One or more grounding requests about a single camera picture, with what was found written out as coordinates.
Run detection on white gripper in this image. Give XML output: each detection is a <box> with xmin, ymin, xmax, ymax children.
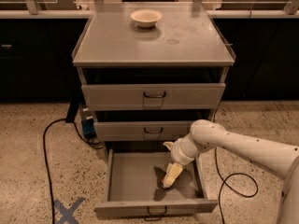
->
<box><xmin>162</xmin><ymin>134</ymin><xmax>199</xmax><ymax>189</ymax></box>

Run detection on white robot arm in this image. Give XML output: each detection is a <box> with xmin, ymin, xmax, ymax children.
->
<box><xmin>162</xmin><ymin>119</ymin><xmax>299</xmax><ymax>224</ymax></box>

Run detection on grey open bottom drawer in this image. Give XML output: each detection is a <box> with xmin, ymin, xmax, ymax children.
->
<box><xmin>95</xmin><ymin>149</ymin><xmax>218</xmax><ymax>218</ymax></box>

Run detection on grey middle drawer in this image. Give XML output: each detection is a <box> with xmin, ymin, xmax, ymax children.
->
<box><xmin>94</xmin><ymin>121</ymin><xmax>192</xmax><ymax>141</ymax></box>

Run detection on grey top drawer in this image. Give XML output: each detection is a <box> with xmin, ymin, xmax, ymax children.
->
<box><xmin>81</xmin><ymin>83</ymin><xmax>225</xmax><ymax>111</ymax></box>

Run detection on grey drawer cabinet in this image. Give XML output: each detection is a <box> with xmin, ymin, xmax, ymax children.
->
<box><xmin>73</xmin><ymin>3</ymin><xmax>235</xmax><ymax>151</ymax></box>

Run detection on dark background counter cabinets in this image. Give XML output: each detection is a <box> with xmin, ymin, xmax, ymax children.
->
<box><xmin>0</xmin><ymin>14</ymin><xmax>299</xmax><ymax>102</ymax></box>

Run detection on blue power box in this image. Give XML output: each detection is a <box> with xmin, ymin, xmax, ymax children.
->
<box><xmin>80</xmin><ymin>107</ymin><xmax>96</xmax><ymax>139</ymax></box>

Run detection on blue tape cross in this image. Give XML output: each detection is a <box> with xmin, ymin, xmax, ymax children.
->
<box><xmin>54</xmin><ymin>197</ymin><xmax>85</xmax><ymax>224</ymax></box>

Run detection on white bowl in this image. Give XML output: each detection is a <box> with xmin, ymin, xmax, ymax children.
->
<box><xmin>130</xmin><ymin>9</ymin><xmax>163</xmax><ymax>28</ymax></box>

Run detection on black cable on left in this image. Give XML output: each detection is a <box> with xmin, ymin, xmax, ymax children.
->
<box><xmin>42</xmin><ymin>118</ymin><xmax>104</xmax><ymax>224</ymax></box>

